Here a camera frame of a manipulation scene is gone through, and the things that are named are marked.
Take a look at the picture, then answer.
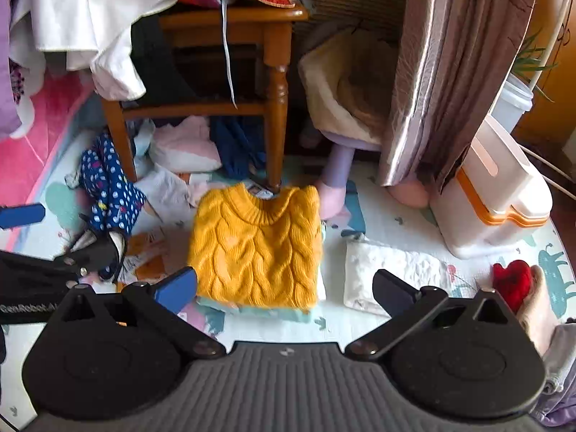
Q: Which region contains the white draped cloth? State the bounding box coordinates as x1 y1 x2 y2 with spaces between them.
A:
8 0 181 100

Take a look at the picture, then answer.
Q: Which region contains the pinkish brown curtain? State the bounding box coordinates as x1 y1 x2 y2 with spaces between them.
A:
377 0 544 190

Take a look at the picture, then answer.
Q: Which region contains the cream plush pet bed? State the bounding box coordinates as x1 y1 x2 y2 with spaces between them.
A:
298 26 400 150

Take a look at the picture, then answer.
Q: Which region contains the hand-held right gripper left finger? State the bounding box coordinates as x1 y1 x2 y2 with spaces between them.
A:
60 265 226 361

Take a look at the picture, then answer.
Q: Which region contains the wooden cabinet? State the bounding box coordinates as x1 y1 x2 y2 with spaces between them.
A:
512 0 576 159

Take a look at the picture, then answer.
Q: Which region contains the purple garment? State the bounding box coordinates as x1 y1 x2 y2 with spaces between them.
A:
530 323 576 429

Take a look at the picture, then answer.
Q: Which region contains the green potted plant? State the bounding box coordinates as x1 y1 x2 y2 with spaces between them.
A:
512 31 559 100

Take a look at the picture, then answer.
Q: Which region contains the purple post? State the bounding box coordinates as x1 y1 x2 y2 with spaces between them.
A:
325 141 355 190

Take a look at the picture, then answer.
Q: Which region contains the pink white garment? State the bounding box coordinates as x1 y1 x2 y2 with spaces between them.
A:
148 115 222 174

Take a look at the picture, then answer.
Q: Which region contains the white folded cloth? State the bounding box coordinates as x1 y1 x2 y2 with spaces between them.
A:
343 238 451 316

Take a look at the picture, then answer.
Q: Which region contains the yellow knit sweater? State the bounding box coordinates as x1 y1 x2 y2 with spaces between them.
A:
186 183 325 311

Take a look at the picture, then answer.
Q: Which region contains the wooden chair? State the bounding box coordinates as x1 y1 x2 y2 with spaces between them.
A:
101 2 311 195

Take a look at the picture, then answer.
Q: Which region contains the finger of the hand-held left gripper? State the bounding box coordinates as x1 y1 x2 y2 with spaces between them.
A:
53 229 129 282
0 203 46 232

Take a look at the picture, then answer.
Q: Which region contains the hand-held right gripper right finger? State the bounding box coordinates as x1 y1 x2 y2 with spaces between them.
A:
343 268 519 361

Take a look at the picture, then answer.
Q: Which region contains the purple hanging cloth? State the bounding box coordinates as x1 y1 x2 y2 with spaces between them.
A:
0 0 24 136

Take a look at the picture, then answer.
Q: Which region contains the blue polka dot garment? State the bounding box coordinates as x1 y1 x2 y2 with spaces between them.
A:
80 132 148 238

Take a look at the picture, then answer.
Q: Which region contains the white hanging strap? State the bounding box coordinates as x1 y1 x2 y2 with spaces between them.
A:
217 0 240 109

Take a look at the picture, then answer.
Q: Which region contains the red garment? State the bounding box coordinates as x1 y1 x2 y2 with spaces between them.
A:
492 260 535 314

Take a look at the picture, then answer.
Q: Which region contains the white orange-rimmed storage box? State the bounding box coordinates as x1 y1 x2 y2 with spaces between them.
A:
429 114 555 260

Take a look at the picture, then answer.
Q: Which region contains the black hanging cloth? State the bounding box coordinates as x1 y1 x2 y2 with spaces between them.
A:
130 13 199 105

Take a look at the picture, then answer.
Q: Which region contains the dark blue garment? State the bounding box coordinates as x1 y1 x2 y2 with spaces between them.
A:
208 116 271 181

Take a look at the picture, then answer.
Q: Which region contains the orange paper tag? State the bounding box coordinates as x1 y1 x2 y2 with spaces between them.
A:
132 229 170 253
134 256 172 283

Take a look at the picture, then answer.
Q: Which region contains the white plastic bucket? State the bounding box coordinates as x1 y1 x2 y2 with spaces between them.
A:
490 73 536 134

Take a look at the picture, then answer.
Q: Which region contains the greyish white knit cloth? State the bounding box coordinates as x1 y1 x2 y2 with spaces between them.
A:
134 166 199 222

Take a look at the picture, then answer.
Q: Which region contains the pale pink beige garment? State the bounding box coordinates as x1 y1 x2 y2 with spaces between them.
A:
517 265 559 357

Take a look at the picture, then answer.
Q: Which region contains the pink blanket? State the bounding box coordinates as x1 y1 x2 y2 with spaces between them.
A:
0 71 96 208

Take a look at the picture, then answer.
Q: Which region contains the white pole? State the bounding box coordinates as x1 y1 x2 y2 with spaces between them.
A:
530 0 568 91

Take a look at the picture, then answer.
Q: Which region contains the pink plush item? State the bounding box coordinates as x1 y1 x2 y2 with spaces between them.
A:
387 174 433 211
314 178 352 223

